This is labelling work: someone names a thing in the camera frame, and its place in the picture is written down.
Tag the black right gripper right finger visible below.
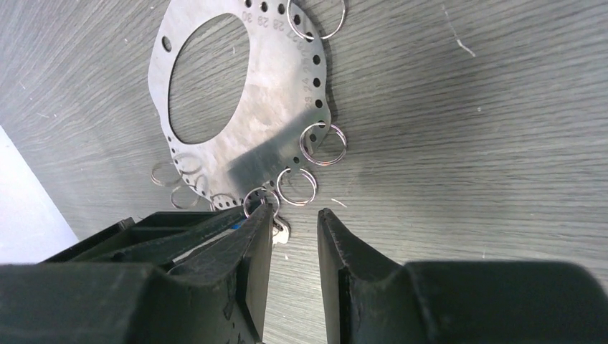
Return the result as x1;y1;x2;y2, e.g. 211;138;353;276
317;209;607;343

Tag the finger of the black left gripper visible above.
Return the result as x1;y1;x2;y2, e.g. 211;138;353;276
44;209;245;266

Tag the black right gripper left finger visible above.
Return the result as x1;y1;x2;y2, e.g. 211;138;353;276
1;205;274;343

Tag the perforated metal key plate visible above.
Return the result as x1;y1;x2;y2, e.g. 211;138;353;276
148;1;331;209

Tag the blue plastic key tag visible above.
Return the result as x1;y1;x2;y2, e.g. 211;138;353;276
272;216;290;244

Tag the small steel split ring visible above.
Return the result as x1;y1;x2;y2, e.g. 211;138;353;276
242;186;282;219
299;122;348;167
275;167;318;207
286;0;347;41

